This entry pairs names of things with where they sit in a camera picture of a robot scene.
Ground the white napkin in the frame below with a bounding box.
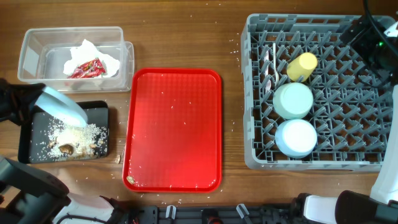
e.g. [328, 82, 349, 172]
[63, 39, 121, 78]

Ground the red serving tray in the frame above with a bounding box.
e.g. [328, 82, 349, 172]
[122, 68, 223, 193]

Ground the black tray bin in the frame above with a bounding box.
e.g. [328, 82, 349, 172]
[18, 101, 109, 164]

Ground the green bowl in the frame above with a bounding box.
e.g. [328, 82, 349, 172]
[272, 83, 314, 119]

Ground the white plastic spoon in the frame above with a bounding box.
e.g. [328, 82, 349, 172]
[272, 42, 279, 89]

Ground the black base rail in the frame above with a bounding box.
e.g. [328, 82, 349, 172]
[120, 205, 304, 224]

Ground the food scraps and rice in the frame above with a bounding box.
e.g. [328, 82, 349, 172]
[36, 123, 108, 161]

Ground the large light blue plate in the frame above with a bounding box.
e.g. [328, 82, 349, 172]
[35, 86, 88, 128]

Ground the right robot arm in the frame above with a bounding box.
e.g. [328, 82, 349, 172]
[287, 9, 397, 223]

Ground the food crumb on table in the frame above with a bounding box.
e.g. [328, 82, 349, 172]
[115, 154, 121, 164]

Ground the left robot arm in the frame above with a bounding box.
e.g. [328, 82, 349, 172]
[1, 79, 128, 223]

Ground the yellow cup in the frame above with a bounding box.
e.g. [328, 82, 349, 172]
[287, 52, 318, 82]

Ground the clear plastic bin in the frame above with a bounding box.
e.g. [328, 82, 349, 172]
[17, 26, 134, 93]

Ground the small light blue bowl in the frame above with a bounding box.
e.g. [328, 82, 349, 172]
[275, 119, 317, 158]

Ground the white plastic fork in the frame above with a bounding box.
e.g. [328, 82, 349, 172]
[264, 52, 272, 93]

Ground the grey dishwasher rack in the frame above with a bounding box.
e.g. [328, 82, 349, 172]
[241, 14, 392, 172]

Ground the red candy wrapper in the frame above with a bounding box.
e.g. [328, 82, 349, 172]
[69, 58, 106, 79]

